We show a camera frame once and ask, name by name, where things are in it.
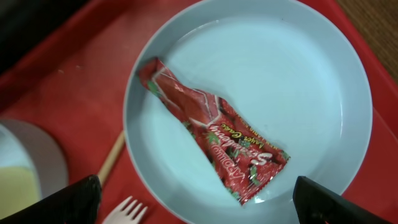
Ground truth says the light blue bowl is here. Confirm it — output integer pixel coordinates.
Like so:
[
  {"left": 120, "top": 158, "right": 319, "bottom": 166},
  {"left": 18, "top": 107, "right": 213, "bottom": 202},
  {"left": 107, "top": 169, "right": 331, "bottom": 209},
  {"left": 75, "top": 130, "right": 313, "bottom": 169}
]
[{"left": 1, "top": 119, "right": 68, "bottom": 218}]

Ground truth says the light blue plate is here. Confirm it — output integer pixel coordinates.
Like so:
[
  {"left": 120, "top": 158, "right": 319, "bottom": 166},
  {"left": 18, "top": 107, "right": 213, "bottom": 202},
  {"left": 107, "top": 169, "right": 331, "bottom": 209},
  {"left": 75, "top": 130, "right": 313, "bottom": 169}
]
[{"left": 124, "top": 1, "right": 373, "bottom": 223}]

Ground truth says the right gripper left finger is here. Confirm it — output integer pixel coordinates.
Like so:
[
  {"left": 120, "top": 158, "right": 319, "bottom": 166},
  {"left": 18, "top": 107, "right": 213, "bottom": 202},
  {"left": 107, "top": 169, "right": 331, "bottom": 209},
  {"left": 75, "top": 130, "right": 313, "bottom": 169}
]
[{"left": 1, "top": 175, "right": 102, "bottom": 224}]

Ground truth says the red serving tray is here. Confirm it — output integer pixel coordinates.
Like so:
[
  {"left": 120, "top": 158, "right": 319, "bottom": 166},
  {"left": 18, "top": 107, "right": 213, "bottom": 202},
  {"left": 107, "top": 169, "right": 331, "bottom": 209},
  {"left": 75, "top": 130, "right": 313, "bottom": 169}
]
[{"left": 1, "top": 1, "right": 397, "bottom": 223}]

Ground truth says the wooden chopstick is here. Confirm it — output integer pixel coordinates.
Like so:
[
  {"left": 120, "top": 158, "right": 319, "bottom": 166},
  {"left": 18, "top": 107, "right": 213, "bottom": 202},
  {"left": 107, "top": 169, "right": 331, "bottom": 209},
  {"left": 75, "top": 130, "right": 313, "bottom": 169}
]
[{"left": 97, "top": 131, "right": 125, "bottom": 187}]

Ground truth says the red snack wrapper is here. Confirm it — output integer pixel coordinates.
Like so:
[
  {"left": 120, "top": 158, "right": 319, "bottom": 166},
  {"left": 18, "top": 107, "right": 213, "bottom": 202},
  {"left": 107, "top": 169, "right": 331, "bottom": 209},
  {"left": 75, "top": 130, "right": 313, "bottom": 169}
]
[{"left": 138, "top": 58, "right": 290, "bottom": 204}]

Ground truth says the white plastic fork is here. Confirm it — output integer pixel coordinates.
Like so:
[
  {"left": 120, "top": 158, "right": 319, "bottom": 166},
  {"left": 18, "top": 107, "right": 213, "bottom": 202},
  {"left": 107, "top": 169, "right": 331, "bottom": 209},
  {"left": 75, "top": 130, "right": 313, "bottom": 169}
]
[{"left": 102, "top": 196, "right": 147, "bottom": 224}]

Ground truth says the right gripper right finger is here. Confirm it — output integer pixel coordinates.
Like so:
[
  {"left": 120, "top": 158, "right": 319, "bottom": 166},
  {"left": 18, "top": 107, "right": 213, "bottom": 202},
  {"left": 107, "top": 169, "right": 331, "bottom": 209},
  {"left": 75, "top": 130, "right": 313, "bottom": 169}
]
[{"left": 293, "top": 176, "right": 389, "bottom": 224}]

